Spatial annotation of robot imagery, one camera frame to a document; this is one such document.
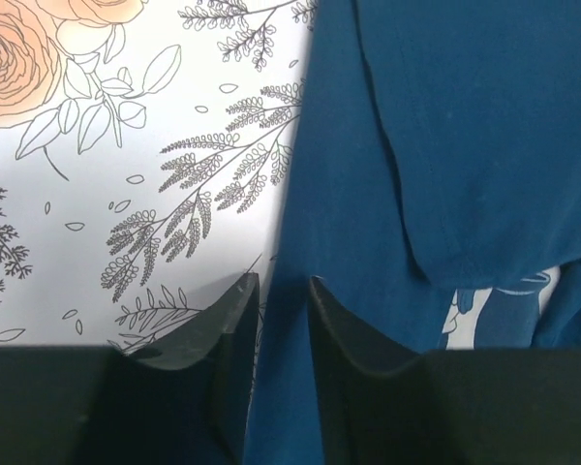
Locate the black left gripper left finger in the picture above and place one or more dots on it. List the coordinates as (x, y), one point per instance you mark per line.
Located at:
(182, 399)

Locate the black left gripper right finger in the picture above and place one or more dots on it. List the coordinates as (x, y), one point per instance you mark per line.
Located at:
(381, 403)

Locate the blue t shirt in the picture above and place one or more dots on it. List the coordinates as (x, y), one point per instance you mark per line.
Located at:
(435, 187)

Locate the floral table cloth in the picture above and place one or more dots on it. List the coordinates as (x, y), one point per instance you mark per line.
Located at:
(144, 152)

